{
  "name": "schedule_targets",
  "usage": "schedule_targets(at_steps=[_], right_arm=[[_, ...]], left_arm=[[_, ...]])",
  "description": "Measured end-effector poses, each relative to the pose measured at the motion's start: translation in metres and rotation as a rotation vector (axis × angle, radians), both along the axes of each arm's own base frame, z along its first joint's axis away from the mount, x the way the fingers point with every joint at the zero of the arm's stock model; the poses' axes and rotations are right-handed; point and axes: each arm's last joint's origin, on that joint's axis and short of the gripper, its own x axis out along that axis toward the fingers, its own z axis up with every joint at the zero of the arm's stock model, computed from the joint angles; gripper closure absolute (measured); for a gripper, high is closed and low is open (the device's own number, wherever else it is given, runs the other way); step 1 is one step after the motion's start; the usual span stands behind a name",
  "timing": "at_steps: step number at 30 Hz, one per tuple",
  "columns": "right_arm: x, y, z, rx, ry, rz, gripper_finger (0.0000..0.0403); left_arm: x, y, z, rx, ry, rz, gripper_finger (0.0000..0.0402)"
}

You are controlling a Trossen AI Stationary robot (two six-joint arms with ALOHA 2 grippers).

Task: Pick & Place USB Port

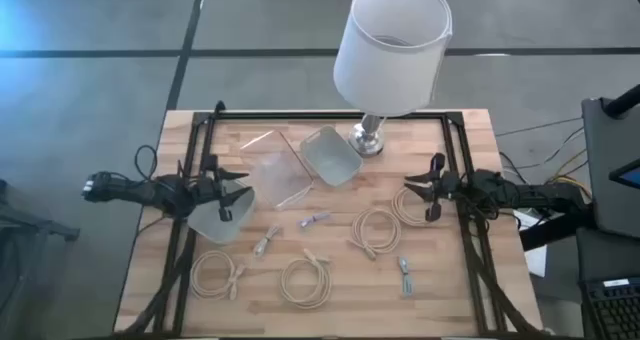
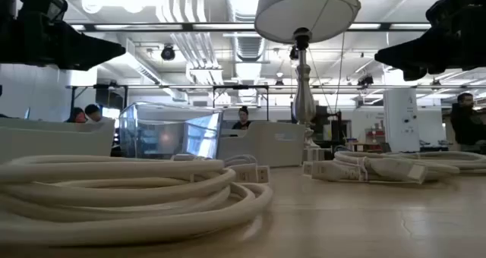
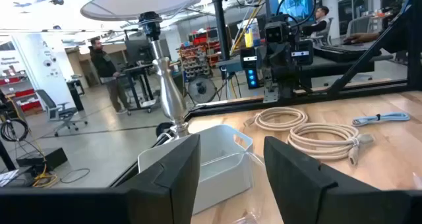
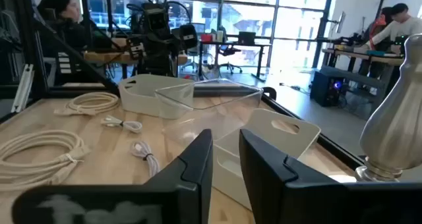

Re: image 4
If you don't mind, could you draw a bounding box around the coiled white cable in bag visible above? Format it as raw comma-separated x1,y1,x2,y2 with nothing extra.
117,73,195,118

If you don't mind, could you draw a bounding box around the black office chair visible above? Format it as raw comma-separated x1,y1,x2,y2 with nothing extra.
216,26,243,75

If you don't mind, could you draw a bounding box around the silver lamp with white shade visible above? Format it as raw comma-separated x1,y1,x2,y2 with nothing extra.
354,32,422,184

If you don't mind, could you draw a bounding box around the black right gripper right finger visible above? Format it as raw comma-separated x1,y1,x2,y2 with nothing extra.
239,128,422,224

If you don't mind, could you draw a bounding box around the black office desk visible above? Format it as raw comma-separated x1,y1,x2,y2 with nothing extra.
197,41,273,83

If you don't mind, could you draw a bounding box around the clear plastic bag with parts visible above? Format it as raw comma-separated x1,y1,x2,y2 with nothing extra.
154,78,264,152

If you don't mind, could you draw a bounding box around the wooden workbench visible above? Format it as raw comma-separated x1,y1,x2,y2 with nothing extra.
321,47,406,96

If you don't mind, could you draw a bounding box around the silver aluminium extrusion bar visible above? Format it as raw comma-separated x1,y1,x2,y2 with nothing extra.
11,64,36,113

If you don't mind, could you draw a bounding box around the monitor on arm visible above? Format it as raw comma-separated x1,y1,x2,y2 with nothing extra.
334,11,347,34

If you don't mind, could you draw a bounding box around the light wooden desk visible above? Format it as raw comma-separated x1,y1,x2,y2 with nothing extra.
82,51,189,65

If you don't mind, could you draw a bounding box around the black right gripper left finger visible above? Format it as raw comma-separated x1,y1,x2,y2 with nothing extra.
11,128,214,224

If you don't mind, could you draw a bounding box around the black computer tower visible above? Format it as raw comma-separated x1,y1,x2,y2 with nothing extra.
309,70,347,108

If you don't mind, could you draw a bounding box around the large cream cable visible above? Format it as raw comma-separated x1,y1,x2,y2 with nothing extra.
0,129,92,192
53,91,120,117

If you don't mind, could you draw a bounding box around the small white cable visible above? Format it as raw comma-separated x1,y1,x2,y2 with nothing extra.
129,140,162,179
100,115,143,134

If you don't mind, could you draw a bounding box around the person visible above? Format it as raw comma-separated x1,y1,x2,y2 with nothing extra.
36,0,100,59
368,6,395,52
354,2,422,55

